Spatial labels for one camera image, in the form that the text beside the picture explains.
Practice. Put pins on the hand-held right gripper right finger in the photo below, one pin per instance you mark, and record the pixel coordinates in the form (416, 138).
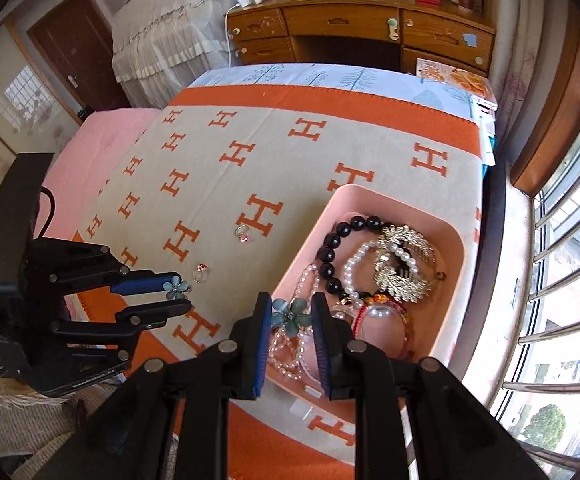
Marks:
(320, 345)

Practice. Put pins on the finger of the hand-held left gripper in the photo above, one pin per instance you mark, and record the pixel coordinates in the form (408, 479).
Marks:
(140, 282)
(155, 312)

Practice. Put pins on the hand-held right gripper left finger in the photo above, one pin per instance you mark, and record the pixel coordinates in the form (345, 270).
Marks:
(260, 345)

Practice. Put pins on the small blue flower earring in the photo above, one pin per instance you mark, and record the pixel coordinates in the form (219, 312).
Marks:
(175, 288)

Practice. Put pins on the grey flower brooch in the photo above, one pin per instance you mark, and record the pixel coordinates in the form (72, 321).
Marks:
(295, 311)

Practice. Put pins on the pink plastic tray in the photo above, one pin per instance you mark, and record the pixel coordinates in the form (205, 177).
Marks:
(434, 315)

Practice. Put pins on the gold leaf brooch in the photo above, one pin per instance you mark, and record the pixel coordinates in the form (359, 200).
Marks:
(404, 240)

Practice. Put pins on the pink blanket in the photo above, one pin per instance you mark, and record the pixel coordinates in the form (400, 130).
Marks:
(110, 140)

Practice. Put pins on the beige fringed cloth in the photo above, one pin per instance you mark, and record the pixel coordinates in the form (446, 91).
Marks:
(20, 420)

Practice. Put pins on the orange and beige printed blanket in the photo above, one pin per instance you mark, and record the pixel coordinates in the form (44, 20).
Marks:
(270, 160)

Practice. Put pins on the brown wooden door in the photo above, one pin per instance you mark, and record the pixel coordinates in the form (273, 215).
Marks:
(80, 50)

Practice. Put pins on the metal window grille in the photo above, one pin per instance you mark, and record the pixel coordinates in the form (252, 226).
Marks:
(559, 270)

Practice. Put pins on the white lace cover cloth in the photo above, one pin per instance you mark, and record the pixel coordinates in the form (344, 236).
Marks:
(170, 25)

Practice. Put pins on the light blue patterned sheet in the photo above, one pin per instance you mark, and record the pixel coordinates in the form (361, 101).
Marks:
(320, 77)

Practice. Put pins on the colourful magazine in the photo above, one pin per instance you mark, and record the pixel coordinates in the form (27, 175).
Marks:
(449, 75)

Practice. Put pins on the white charger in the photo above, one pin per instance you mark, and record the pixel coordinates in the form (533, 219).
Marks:
(250, 1)

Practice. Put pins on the green drawer hook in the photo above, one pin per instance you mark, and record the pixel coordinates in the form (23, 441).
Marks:
(393, 29)

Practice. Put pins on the wooden desk with drawers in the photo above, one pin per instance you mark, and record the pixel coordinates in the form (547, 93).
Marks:
(340, 20)

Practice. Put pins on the floral curtain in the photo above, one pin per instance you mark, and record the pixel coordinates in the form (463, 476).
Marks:
(514, 60)

